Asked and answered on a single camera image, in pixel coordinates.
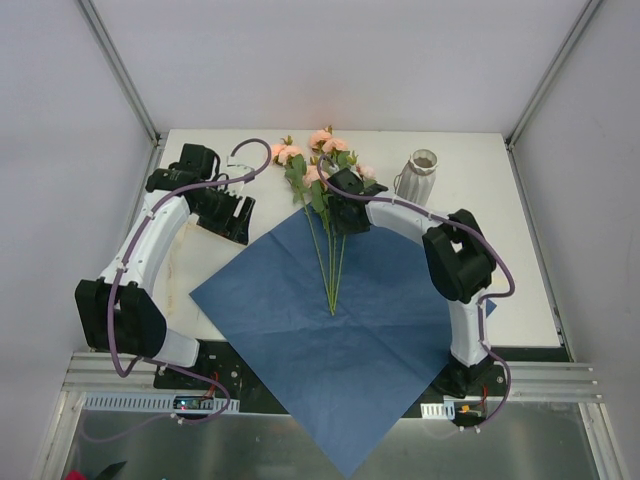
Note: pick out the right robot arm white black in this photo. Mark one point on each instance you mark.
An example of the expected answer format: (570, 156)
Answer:
(459, 263)

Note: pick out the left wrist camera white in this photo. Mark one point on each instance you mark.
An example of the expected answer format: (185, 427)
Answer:
(233, 169)

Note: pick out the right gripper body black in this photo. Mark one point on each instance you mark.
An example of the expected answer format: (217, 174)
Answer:
(343, 218)

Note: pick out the white cable duct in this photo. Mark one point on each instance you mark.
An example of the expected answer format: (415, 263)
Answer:
(438, 411)
(159, 403)

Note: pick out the right aluminium frame post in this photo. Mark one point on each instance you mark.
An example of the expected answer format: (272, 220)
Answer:
(552, 72)

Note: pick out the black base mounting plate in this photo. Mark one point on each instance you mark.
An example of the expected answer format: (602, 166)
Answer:
(222, 366)

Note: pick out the red object bottom edge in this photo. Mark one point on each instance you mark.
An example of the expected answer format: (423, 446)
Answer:
(75, 475)

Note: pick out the white ribbed ceramic vase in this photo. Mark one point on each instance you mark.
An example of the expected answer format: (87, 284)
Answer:
(416, 180)

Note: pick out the aluminium frame post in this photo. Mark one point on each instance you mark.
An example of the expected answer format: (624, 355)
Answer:
(552, 72)
(109, 50)

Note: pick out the blue wrapping paper sheet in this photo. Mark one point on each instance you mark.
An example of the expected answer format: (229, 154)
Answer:
(348, 374)

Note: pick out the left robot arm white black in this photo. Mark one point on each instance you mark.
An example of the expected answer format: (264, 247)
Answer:
(116, 310)

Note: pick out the right white cable duct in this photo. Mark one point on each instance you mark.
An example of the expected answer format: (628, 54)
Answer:
(438, 411)

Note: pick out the left white cable duct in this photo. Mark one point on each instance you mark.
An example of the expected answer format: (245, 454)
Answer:
(159, 403)

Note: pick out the left aluminium frame post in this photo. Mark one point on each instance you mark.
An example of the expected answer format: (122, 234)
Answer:
(109, 50)

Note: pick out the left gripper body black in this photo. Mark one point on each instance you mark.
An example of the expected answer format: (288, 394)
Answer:
(233, 217)

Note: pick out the cream printed ribbon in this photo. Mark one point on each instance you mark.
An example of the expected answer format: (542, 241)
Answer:
(172, 277)

